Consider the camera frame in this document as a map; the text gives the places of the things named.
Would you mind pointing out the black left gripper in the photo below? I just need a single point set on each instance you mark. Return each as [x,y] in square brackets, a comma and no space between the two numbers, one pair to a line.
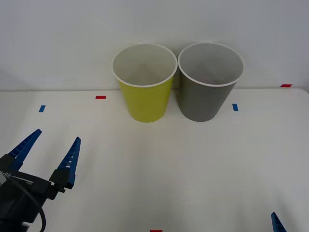
[17,198]

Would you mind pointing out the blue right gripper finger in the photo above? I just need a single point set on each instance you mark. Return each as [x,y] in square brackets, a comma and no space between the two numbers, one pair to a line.
[277,223]

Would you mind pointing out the yellow-green plastic bin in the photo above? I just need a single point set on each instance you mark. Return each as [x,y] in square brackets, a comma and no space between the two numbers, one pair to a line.
[147,104]

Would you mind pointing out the grey plastic bin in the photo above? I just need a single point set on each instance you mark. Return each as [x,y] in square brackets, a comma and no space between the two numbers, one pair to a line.
[201,104]

